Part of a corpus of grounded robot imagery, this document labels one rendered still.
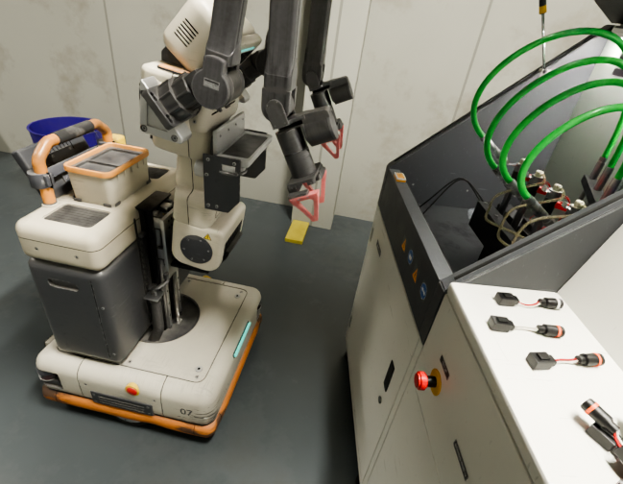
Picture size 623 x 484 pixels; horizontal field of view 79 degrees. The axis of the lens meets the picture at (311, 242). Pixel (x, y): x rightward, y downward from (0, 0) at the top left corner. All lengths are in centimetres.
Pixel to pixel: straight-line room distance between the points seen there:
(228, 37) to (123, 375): 111
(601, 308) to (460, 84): 208
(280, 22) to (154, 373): 115
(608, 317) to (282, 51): 74
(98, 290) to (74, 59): 243
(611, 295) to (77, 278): 126
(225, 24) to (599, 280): 82
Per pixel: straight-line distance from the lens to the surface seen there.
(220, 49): 82
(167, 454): 161
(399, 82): 268
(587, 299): 85
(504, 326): 71
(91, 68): 339
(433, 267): 87
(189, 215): 115
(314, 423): 166
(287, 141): 81
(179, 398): 141
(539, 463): 59
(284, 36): 79
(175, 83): 88
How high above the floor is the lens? 141
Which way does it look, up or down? 33 degrees down
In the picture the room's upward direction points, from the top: 8 degrees clockwise
